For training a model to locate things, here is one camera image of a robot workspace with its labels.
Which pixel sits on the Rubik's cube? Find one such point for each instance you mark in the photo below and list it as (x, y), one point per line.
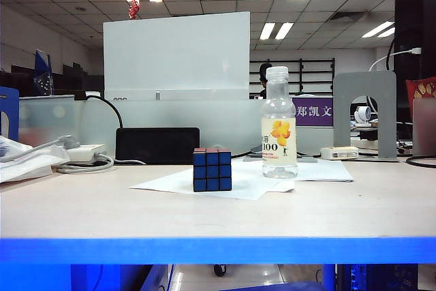
(211, 171)

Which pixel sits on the frosted glass desk partition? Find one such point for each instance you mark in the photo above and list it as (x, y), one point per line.
(221, 117)

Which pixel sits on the clear bottle yellow flower label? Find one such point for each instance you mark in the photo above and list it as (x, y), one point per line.
(279, 141)

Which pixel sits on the black rectangular box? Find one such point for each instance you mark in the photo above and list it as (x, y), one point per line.
(156, 146)

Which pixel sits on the person in background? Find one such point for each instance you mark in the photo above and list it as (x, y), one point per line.
(264, 73)

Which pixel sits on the white paper sheet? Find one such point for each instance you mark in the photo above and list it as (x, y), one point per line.
(163, 185)
(323, 171)

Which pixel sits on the white board panel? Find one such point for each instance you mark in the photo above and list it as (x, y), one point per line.
(177, 56)

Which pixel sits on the black shelf rack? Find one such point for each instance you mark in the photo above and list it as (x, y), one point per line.
(301, 76)

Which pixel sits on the grey metal bookend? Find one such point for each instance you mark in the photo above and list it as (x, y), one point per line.
(340, 117)

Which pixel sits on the white power adapter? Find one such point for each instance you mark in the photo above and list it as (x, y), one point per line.
(340, 153)

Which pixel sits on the white power strip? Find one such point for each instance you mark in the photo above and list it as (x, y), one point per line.
(86, 151)

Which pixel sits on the dark office cubicle partitions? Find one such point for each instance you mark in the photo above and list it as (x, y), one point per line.
(85, 81)

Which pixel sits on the black caster wheel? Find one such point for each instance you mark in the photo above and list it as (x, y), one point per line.
(220, 270)

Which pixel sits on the white desk fan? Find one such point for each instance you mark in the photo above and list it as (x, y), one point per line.
(362, 114)

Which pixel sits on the red hanging ornament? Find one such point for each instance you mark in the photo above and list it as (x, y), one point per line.
(134, 8)

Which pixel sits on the ceiling air vent grille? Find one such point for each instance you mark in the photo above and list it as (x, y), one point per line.
(347, 16)

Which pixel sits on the blue crystal trophy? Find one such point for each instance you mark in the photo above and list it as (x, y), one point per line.
(42, 76)

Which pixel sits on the white plastic bag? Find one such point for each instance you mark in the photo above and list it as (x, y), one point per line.
(27, 165)

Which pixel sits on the blue metal bookend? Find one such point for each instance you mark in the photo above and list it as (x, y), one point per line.
(14, 100)

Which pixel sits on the pink frosted panel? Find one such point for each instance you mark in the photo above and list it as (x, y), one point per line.
(424, 127)

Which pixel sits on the red patterned cushion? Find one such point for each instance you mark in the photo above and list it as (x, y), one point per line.
(422, 90)

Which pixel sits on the black computer tower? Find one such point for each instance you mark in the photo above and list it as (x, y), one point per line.
(391, 277)

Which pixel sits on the blue table frame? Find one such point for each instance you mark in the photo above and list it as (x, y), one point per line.
(218, 250)

